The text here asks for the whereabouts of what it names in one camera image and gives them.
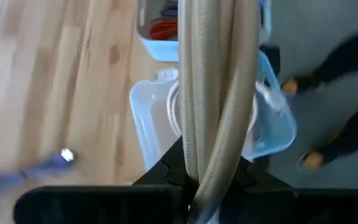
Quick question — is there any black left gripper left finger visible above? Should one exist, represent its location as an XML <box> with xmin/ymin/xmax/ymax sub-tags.
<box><xmin>131</xmin><ymin>136</ymin><xmax>198</xmax><ymax>187</ymax></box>

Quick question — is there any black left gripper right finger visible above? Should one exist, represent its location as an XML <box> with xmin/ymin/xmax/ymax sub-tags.
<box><xmin>225</xmin><ymin>155</ymin><xmax>295</xmax><ymax>190</ymax></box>

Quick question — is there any white USB cable coil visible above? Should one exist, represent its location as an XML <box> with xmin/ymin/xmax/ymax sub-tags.
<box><xmin>165</xmin><ymin>79</ymin><xmax>260</xmax><ymax>139</ymax></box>

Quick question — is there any beige braided cable coil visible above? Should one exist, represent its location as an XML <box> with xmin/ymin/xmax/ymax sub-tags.
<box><xmin>177</xmin><ymin>0</ymin><xmax>260</xmax><ymax>224</ymax></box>

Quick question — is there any purple cable bundle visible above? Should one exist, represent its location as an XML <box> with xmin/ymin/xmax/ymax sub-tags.
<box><xmin>0</xmin><ymin>147</ymin><xmax>78</xmax><ymax>195</ymax></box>
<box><xmin>158</xmin><ymin>0</ymin><xmax>179</xmax><ymax>19</ymax></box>

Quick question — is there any red cable bundle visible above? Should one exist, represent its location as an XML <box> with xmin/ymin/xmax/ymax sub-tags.
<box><xmin>147</xmin><ymin>17</ymin><xmax>179</xmax><ymax>42</ymax></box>

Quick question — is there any clear plastic bin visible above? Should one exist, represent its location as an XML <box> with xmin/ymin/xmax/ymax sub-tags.
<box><xmin>135</xmin><ymin>0</ymin><xmax>273</xmax><ymax>63</ymax></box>
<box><xmin>129</xmin><ymin>49</ymin><xmax>298</xmax><ymax>172</ymax></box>

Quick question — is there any person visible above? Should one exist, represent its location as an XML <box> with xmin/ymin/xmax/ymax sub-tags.
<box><xmin>278</xmin><ymin>17</ymin><xmax>358</xmax><ymax>172</ymax></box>

